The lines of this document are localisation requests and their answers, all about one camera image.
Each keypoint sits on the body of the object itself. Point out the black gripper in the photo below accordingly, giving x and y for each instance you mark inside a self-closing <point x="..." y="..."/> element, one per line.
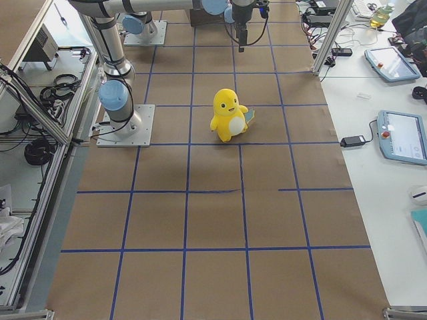
<point x="241" y="13"/>

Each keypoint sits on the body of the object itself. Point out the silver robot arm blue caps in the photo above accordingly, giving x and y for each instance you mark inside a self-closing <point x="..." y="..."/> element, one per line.
<point x="116" y="94"/>

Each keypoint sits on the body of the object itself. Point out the yellow plush toy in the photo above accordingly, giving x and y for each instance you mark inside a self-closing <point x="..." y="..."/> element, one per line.
<point x="229" y="117"/>

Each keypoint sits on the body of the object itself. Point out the yellow liquid bottle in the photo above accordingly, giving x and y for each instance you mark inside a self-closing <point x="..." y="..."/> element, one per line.
<point x="381" y="16"/>

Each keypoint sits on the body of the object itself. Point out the black power adapter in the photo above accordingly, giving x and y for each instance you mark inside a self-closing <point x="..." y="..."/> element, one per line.
<point x="353" y="141"/>

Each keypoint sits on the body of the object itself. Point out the blue teach pendant far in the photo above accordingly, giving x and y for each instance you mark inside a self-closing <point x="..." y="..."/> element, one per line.
<point x="391" y="65"/>

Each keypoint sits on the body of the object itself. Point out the blue teach pendant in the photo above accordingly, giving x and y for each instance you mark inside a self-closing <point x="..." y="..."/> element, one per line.
<point x="402" y="137"/>
<point x="391" y="65"/>

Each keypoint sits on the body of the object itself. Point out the blue teach pendant near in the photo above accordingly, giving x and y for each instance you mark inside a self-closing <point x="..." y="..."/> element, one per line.
<point x="402" y="137"/>

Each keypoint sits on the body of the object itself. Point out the aluminium frame post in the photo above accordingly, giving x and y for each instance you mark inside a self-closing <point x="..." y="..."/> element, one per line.
<point x="337" y="21"/>

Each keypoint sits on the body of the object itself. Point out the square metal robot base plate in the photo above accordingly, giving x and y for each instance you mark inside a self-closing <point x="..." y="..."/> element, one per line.
<point x="137" y="131"/>

